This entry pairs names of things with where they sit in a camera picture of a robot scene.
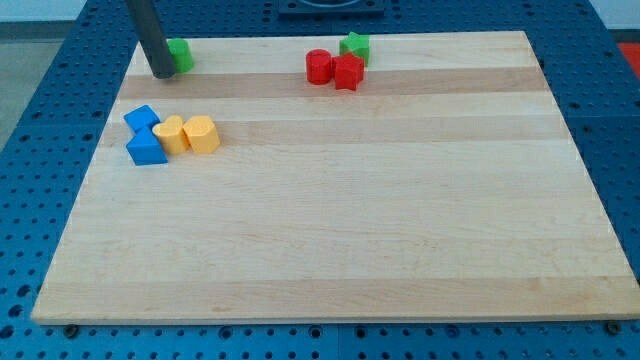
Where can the red star block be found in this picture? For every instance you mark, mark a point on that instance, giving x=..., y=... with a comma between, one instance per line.
x=348, y=71

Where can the green star block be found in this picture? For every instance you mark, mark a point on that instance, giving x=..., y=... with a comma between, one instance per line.
x=357, y=44

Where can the red cylinder block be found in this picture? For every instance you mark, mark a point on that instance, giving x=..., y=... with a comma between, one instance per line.
x=319, y=66

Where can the light wooden board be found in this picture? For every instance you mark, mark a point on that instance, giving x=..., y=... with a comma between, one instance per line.
x=446, y=188

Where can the yellow pentagon block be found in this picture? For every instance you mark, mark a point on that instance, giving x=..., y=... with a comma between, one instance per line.
x=202, y=134

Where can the yellow heart block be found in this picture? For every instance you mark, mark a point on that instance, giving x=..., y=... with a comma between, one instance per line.
x=171, y=135

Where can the blue triangular prism block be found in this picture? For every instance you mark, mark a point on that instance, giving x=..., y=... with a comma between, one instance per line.
x=145, y=149

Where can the blue cube block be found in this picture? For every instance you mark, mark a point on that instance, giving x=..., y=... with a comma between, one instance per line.
x=141, y=117

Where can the green cylinder block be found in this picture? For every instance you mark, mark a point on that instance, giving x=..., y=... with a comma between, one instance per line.
x=181, y=54

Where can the dark grey cylindrical robot stick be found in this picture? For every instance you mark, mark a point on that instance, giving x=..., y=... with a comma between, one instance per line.
x=148, y=28

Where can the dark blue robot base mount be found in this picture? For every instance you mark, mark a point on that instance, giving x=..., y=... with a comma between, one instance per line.
x=294, y=8

